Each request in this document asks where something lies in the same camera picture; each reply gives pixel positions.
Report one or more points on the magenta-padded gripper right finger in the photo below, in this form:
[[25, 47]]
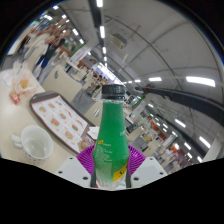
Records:
[[146, 170]]

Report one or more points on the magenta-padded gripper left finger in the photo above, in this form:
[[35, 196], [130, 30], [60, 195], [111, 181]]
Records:
[[75, 170]]

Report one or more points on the green drink bottle black cap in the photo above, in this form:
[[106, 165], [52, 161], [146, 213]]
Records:
[[110, 143]]

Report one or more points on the white paper napkin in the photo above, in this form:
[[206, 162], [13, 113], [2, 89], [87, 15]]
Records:
[[94, 132]]

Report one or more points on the white dotted mug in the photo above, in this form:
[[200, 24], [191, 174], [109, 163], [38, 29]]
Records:
[[36, 145]]

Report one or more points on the brown food tray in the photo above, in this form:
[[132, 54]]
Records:
[[56, 116]]

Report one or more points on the beige chair round hole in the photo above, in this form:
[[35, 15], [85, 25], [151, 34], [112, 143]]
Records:
[[93, 111], [63, 83]]

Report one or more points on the ceiling lights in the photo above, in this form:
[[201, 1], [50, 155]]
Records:
[[200, 81]]

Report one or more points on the ceiling air conditioner unit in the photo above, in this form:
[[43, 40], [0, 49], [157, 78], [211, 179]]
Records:
[[119, 40]]

